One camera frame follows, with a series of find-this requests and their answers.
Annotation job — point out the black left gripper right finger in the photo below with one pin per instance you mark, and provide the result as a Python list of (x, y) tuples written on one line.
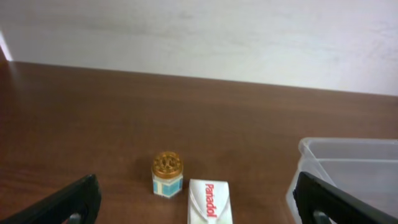
[(319, 202)]

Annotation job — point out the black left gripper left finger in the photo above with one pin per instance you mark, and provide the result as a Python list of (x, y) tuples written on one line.
[(82, 198)]

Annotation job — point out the clear plastic container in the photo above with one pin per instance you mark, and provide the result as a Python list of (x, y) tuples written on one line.
[(363, 168)]

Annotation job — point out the small jar with gold lid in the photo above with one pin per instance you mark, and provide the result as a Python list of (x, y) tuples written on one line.
[(167, 174)]

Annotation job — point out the white Panadol box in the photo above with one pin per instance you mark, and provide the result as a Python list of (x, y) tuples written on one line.
[(209, 202)]

